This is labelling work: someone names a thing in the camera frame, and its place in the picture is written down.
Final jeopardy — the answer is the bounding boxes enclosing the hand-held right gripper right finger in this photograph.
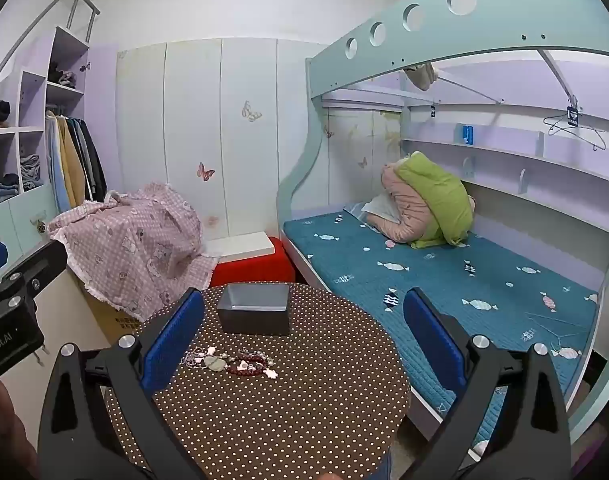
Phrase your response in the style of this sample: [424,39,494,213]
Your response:
[403,287,573,480]

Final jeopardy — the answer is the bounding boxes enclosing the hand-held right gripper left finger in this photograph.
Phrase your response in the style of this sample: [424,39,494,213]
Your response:
[37,288,206,480]

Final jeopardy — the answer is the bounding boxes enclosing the pearl and silver necklace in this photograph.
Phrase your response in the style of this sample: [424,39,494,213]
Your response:
[181,346,231,374]

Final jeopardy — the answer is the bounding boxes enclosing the red bead bracelet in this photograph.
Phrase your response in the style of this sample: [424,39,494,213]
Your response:
[226,354,266,376]

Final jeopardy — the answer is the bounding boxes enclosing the grey metal box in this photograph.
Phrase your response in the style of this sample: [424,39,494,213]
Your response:
[217,283,291,336]

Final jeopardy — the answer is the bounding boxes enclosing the white shell bracelet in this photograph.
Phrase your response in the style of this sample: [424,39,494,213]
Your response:
[257,350,281,379]

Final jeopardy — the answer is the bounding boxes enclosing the person's left hand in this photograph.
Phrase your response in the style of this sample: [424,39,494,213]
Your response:
[0,380,38,480]

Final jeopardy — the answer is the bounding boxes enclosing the cardboard box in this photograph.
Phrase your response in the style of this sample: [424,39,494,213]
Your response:
[82,284,146,357]

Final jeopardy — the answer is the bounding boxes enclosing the folded jeans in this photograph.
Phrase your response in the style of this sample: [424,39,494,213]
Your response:
[19,153,42,191]
[0,172,20,206]

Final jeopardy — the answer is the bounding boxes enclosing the teal candy print mattress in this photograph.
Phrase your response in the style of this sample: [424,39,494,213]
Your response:
[282,209,601,457]

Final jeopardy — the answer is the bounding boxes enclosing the pink patterned cloth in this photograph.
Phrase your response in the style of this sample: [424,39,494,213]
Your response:
[47,181,221,324]

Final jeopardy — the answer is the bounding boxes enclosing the light blue hanging garment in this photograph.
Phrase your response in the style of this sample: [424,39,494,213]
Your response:
[46,114,68,214]

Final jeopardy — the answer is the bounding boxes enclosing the tan hanging coat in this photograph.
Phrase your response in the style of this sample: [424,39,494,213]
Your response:
[57,114,91,209]

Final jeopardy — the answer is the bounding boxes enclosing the red stool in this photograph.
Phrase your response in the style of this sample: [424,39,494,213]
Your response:
[209,237,298,289]

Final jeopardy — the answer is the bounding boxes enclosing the dark hanging jackets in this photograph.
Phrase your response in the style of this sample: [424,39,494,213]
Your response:
[67,116,108,204]

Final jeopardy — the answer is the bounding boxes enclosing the white board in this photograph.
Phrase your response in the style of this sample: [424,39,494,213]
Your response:
[202,231,276,261]

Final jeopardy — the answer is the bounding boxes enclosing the brown polka dot tablecloth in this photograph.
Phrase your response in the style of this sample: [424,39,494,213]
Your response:
[102,281,411,480]

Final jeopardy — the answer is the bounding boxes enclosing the pink quilt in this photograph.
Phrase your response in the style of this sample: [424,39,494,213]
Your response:
[366,162,436,246]

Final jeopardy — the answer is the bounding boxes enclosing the green quilt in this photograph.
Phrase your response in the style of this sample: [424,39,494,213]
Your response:
[396,153,476,250]

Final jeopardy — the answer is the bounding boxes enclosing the white pillow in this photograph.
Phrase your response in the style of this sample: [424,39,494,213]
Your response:
[360,192,403,224]

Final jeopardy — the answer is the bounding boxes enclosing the purple shelf unit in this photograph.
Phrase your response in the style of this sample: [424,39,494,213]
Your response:
[0,25,118,263]

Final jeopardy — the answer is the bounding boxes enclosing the white wardrobe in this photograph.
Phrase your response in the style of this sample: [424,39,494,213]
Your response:
[115,37,313,247]

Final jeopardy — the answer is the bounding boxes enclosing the beige hanging cloth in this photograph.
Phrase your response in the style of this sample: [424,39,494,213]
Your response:
[403,62,439,92]

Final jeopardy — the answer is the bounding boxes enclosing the thin wire hanger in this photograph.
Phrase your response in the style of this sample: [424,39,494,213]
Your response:
[526,310,593,357]

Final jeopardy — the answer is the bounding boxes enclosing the grey metal ladder rail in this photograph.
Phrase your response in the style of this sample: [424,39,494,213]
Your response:
[0,0,102,102]

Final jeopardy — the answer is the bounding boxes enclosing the wire clothes hanger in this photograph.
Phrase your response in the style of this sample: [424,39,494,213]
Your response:
[543,104,608,152]

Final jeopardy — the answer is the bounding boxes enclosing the teal bunk bed frame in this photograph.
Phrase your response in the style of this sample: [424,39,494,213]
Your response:
[276,0,609,463]

